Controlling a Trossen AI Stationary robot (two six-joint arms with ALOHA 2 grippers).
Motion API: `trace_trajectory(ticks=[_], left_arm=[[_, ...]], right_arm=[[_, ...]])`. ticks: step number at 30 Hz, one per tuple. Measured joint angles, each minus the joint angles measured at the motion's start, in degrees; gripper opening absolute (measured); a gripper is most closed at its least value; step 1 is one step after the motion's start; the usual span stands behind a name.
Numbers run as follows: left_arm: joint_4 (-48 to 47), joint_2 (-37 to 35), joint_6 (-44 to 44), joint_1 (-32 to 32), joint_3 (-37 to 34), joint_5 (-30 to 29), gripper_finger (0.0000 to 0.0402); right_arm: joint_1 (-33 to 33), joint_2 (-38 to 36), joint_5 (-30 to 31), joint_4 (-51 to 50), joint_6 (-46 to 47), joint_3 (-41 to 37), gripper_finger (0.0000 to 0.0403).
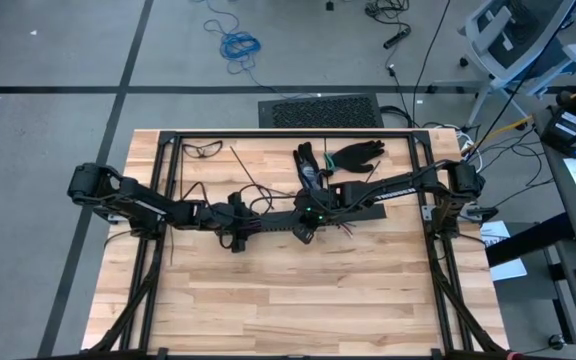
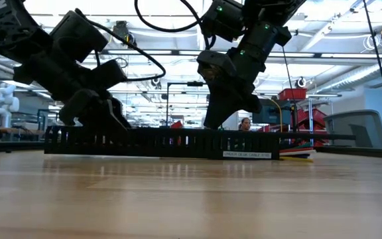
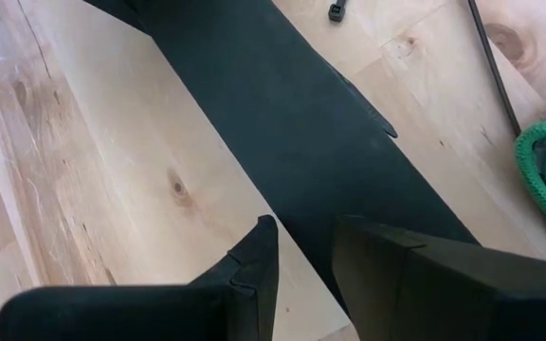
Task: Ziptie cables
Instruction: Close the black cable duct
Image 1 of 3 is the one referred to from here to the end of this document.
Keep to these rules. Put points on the clear safety glasses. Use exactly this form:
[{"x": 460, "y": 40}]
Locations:
[{"x": 200, "y": 150}]

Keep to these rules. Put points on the black caster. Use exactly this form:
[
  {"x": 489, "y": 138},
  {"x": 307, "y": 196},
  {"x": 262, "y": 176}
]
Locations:
[{"x": 557, "y": 342}]

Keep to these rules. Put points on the white paper sheet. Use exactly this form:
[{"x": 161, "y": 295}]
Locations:
[{"x": 510, "y": 270}]

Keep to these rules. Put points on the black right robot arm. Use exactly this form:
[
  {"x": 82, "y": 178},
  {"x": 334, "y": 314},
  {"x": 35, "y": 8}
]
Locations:
[{"x": 418, "y": 187}]

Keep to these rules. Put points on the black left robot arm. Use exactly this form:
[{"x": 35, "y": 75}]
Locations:
[{"x": 138, "y": 202}]

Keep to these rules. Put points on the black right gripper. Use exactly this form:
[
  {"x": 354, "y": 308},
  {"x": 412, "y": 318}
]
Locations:
[{"x": 333, "y": 200}]

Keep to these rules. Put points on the grey office chair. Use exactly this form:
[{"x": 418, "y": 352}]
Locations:
[{"x": 513, "y": 45}]

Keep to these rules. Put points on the black power strip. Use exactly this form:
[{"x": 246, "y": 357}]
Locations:
[{"x": 397, "y": 39}]

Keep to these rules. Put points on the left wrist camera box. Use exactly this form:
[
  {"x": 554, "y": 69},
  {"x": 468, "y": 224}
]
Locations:
[{"x": 239, "y": 242}]

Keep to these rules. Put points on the black perforated panel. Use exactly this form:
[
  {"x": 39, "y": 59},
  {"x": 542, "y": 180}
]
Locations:
[{"x": 318, "y": 111}]

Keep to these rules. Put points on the small black floor object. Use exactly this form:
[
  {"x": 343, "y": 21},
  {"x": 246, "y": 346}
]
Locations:
[{"x": 329, "y": 5}]

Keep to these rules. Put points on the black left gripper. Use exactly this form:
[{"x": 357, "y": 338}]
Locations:
[{"x": 225, "y": 215}]

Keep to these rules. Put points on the grey black glove green cuff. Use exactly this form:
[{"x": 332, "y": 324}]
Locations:
[{"x": 310, "y": 167}]

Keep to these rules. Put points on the black desk crossbar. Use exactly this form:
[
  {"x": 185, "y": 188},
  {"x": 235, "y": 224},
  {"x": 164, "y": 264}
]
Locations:
[{"x": 528, "y": 240}]

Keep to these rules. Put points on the black raceway cover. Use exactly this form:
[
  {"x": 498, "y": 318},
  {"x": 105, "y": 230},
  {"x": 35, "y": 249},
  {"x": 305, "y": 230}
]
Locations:
[{"x": 368, "y": 212}]

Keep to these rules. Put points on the black labelled device box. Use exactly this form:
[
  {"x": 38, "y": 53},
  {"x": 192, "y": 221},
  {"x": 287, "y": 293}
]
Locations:
[{"x": 565, "y": 125}]

